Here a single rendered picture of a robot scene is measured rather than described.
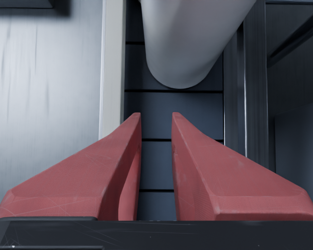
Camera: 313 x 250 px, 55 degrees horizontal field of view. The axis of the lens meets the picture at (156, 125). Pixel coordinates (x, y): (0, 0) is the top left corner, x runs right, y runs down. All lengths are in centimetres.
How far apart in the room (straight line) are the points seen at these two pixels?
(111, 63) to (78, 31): 11
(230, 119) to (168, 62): 9
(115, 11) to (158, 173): 12
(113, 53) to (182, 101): 7
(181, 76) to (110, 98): 5
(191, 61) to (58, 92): 17
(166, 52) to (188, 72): 3
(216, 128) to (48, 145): 16
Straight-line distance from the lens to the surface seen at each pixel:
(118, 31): 21
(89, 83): 30
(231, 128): 24
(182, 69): 18
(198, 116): 24
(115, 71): 21
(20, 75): 32
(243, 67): 16
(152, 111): 23
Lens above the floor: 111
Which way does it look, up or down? 85 degrees down
